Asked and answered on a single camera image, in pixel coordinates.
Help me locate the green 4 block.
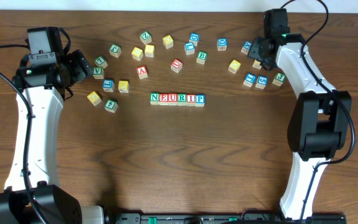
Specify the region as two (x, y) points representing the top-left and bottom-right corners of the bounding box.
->
(104, 100), (118, 113)

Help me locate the red I block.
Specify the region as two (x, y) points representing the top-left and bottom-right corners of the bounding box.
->
(186, 94), (196, 106)

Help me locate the blue L block upper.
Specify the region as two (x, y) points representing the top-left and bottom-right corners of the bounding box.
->
(184, 42), (195, 55)

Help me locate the yellow S block right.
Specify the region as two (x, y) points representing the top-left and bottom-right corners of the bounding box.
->
(252, 60), (262, 70)

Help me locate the red E block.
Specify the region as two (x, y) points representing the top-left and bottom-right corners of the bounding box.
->
(158, 93), (169, 106)

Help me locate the yellow block near J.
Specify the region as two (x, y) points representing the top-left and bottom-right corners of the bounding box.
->
(131, 47), (144, 61)

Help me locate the blue P block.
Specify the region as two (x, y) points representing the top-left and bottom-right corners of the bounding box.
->
(195, 94), (205, 107)

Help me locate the blue D block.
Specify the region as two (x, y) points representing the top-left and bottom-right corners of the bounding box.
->
(217, 38), (227, 51)

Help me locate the green Z block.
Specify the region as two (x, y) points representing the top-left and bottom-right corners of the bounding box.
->
(140, 31), (152, 45)

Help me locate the red A block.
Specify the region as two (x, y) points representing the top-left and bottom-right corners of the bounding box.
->
(136, 65), (148, 79)

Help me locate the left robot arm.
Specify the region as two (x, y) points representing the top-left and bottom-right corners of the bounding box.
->
(0, 27), (111, 223)

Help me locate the yellow block far left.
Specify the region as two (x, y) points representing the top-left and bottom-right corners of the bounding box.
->
(87, 91), (102, 106)

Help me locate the yellow block top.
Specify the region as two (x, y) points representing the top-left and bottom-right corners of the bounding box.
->
(163, 35), (174, 49)

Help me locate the yellow O block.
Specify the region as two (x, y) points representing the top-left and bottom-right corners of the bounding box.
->
(228, 60), (241, 74)

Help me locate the green j block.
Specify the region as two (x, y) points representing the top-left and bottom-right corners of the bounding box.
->
(109, 44), (122, 58)
(272, 72), (286, 86)

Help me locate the blue I block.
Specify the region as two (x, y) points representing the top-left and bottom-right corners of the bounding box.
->
(243, 73), (257, 87)

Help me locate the blue X block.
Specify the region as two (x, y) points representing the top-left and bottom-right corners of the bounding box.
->
(241, 41), (252, 55)

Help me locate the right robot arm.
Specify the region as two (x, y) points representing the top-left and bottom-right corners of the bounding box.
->
(249, 7), (355, 223)

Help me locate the green B block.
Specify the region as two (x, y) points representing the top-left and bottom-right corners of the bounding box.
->
(196, 51), (208, 65)

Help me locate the green V block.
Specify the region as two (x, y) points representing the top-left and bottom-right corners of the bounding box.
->
(93, 67), (104, 80)

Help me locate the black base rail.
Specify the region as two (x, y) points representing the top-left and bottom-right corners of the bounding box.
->
(79, 208), (347, 224)

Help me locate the yellow block beside R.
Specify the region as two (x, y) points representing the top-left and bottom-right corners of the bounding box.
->
(118, 80), (129, 93)

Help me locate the green N block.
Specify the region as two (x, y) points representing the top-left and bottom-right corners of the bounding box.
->
(150, 92), (160, 105)

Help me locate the blue 5 block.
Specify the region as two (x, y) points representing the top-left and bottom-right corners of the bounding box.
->
(255, 75), (269, 89)

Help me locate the blue block top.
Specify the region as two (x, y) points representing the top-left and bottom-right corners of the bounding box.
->
(189, 32), (200, 46)

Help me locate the red U block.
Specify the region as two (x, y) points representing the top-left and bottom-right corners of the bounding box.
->
(170, 58), (183, 73)
(168, 93), (178, 106)

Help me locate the green R block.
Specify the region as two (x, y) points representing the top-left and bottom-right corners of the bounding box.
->
(177, 93), (187, 106)

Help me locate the yellow s block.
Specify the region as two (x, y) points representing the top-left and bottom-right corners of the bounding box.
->
(252, 60), (262, 70)
(144, 44), (155, 57)

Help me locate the blue l block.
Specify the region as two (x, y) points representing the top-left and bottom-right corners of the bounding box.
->
(103, 79), (114, 92)
(184, 42), (195, 55)

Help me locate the green J block left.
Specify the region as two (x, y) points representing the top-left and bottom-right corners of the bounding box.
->
(109, 44), (122, 58)

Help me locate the yellow S block left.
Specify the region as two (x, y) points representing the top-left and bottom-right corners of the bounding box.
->
(144, 44), (155, 57)

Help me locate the green 7 block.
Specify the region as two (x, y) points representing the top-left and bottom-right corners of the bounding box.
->
(94, 55), (108, 68)

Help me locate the blue L block lower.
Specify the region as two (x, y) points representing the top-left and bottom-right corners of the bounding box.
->
(103, 79), (114, 92)

